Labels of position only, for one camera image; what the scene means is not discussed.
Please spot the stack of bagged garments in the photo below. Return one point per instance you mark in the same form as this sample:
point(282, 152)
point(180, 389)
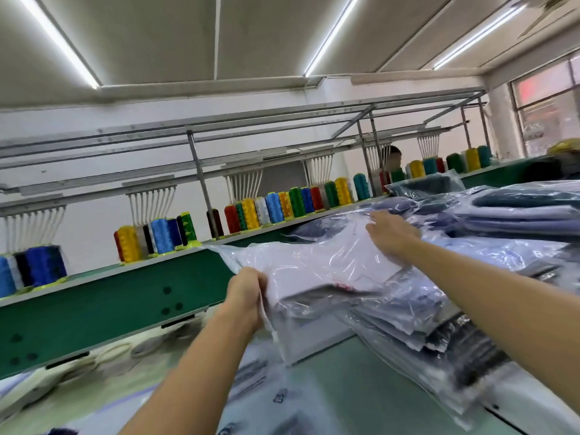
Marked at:
point(453, 294)

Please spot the stack of plastic bags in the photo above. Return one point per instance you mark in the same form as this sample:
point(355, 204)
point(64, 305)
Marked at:
point(226, 398)

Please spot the person's right forearm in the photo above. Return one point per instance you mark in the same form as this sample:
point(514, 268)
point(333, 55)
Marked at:
point(507, 308)

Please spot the row of coloured thread spools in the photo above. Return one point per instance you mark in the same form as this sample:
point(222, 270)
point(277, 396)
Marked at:
point(272, 213)

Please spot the person's right hand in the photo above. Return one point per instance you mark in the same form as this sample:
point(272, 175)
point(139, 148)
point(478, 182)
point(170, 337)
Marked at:
point(391, 235)

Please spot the green machine beam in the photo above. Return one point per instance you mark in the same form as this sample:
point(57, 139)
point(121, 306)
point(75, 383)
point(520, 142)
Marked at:
point(109, 308)

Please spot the person's left forearm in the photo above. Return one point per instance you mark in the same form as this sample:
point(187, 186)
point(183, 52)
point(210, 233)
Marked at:
point(186, 385)

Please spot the ceiling light tube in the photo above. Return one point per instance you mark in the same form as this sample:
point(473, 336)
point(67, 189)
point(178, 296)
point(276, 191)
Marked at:
point(332, 33)
point(59, 40)
point(478, 36)

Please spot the black machine head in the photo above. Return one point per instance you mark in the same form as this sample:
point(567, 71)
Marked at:
point(553, 163)

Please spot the grey metal thread rack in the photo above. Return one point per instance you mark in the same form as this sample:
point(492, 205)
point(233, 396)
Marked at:
point(195, 167)

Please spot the person's left hand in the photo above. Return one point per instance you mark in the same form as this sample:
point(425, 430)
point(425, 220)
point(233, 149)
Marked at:
point(245, 299)

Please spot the window with red poster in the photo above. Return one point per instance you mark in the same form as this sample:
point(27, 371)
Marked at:
point(548, 104)

